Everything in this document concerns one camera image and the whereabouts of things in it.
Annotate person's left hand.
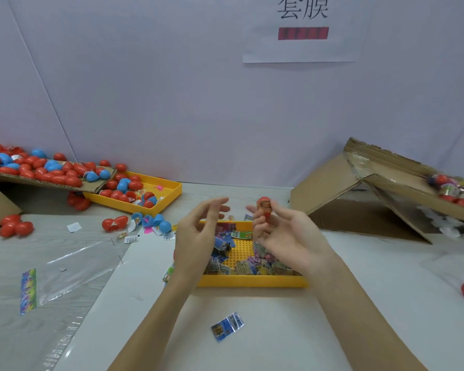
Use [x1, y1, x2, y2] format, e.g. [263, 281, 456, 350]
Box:
[172, 197, 231, 286]

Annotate person's right hand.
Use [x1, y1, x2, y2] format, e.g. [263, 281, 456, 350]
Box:
[246, 203, 335, 281]

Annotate single red plastic egg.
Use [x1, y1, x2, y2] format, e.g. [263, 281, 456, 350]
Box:
[256, 196, 273, 225]

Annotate blue packet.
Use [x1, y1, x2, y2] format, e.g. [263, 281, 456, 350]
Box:
[210, 311, 245, 342]

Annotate pile of plastic eggs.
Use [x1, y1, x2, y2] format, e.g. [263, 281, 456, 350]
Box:
[0, 143, 175, 239]

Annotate heap of plastic eggs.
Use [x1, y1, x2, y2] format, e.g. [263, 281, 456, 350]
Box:
[428, 174, 464, 213]

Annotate person's right forearm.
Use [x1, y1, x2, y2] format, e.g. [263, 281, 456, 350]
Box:
[309, 257, 428, 371]

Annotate person's left forearm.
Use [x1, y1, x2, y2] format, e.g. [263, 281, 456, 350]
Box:
[108, 273, 210, 371]

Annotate yellow tray under eggs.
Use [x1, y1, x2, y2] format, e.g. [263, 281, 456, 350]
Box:
[84, 172, 184, 216]

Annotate torn flattened cardboard box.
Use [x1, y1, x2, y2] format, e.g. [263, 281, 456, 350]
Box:
[289, 137, 464, 244]

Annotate yellow plastic tray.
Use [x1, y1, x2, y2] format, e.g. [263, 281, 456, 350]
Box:
[172, 220, 310, 289]

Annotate clear bag with coloured label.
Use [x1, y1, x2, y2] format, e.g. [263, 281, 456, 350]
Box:
[19, 243, 128, 315]

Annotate white crumpled plastic scraps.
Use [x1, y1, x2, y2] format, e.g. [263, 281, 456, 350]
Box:
[429, 214, 464, 244]

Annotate clear plastic sheet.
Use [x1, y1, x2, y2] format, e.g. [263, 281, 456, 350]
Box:
[424, 252, 464, 306]

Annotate white paper sign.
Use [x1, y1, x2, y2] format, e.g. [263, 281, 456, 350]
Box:
[243, 0, 372, 64]

